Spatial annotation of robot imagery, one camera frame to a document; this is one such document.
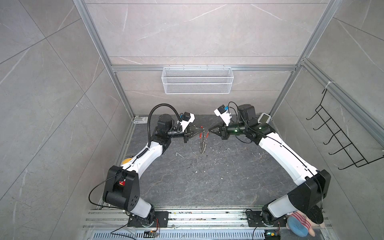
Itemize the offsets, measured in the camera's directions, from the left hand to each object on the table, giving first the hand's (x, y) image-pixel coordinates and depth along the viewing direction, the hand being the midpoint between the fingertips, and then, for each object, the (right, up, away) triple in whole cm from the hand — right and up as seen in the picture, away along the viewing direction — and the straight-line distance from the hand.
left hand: (202, 127), depth 73 cm
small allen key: (-16, -17, +25) cm, 34 cm away
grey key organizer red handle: (+2, -10, +31) cm, 33 cm away
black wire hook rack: (+63, -13, -13) cm, 66 cm away
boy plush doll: (+44, -44, -6) cm, 63 cm away
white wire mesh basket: (-2, +32, +27) cm, 42 cm away
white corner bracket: (-47, +6, +41) cm, 62 cm away
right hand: (+4, -1, -1) cm, 4 cm away
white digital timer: (+50, +7, +41) cm, 65 cm away
